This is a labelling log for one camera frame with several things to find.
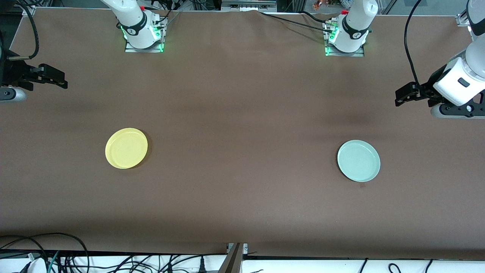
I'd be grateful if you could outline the pale green plate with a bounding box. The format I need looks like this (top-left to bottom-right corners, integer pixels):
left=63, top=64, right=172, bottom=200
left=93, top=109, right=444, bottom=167
left=337, top=140, right=381, bottom=183

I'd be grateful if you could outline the yellow plate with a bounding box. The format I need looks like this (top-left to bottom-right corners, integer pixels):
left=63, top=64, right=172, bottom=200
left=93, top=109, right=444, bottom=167
left=105, top=128, right=149, bottom=169

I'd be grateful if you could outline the colourful small object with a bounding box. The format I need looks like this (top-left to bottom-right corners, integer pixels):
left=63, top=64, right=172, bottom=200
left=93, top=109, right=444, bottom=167
left=313, top=0, right=341, bottom=10

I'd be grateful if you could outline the brown table cover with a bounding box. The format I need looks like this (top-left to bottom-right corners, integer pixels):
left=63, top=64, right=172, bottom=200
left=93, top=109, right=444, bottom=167
left=0, top=8, right=485, bottom=255

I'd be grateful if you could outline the aluminium profile bar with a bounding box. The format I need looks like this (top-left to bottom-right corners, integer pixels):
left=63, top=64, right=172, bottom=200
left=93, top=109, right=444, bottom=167
left=218, top=243, right=249, bottom=273

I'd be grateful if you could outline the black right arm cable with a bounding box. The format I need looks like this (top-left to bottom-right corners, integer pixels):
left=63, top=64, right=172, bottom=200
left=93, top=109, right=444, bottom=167
left=8, top=0, right=39, bottom=61

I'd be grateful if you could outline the short black table cable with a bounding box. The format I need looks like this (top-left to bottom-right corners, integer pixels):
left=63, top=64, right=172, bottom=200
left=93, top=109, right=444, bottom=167
left=301, top=11, right=340, bottom=23

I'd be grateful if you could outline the long black table cable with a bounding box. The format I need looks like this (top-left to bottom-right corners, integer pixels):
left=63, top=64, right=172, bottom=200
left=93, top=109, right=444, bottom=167
left=260, top=11, right=334, bottom=33

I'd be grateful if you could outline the black looped cable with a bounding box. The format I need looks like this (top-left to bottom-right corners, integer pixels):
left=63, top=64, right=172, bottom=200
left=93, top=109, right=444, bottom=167
left=0, top=232, right=89, bottom=273
left=0, top=237, right=50, bottom=273

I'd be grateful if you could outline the green cable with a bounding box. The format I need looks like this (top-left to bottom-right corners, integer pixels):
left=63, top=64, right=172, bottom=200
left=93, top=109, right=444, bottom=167
left=47, top=250, right=60, bottom=273

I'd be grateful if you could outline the aluminium frame rail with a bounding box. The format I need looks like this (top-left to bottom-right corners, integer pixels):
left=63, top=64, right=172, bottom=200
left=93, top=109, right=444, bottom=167
left=221, top=0, right=278, bottom=12

